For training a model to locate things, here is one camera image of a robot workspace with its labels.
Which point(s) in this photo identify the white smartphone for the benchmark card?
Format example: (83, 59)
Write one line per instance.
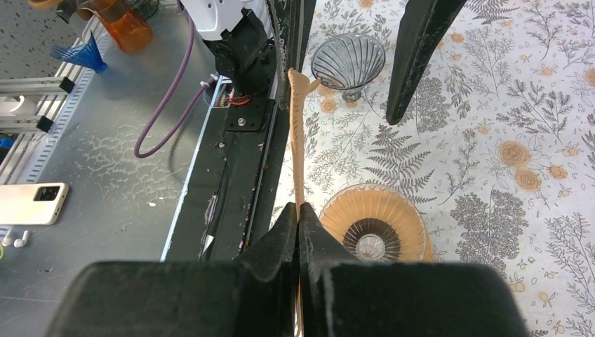
(32, 204)

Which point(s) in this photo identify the brown paper coffee filter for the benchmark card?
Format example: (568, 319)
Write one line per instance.
(300, 87)

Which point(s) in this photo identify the orange plastic cup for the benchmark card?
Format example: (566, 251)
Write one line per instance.
(129, 31)

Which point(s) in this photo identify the blue plastic cone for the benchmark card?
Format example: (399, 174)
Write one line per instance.
(85, 55)

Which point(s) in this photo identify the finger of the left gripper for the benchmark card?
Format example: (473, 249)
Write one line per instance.
(291, 22)
(422, 26)

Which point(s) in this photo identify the clear glass dripper cone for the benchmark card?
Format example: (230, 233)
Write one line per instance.
(372, 223)

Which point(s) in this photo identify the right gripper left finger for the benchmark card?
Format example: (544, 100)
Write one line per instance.
(250, 295)

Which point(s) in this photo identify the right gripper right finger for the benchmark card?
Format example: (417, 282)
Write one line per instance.
(342, 296)

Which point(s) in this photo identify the floral tablecloth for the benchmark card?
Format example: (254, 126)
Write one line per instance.
(496, 148)

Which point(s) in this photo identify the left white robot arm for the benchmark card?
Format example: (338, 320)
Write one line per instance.
(238, 32)

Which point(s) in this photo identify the white earbuds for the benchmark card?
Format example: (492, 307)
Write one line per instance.
(10, 239)

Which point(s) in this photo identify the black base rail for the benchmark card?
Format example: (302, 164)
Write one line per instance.
(223, 205)

